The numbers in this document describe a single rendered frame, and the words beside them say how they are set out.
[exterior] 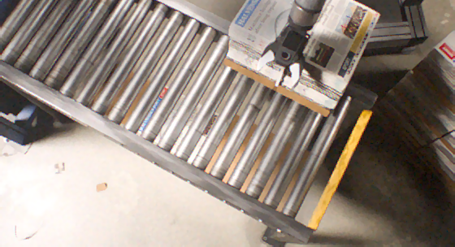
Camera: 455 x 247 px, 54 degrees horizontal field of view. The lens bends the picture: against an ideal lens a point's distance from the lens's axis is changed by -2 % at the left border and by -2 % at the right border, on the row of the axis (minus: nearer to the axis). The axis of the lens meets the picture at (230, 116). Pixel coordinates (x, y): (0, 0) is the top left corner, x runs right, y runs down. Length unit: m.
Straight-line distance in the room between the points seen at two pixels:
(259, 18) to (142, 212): 1.27
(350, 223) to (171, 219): 0.86
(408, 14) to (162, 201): 1.52
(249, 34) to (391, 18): 1.23
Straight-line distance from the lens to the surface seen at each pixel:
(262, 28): 1.34
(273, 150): 1.49
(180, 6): 1.66
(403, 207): 2.41
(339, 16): 1.43
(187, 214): 2.26
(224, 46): 1.59
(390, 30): 2.38
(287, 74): 1.39
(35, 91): 1.66
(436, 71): 1.79
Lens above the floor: 2.25
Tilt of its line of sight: 75 degrees down
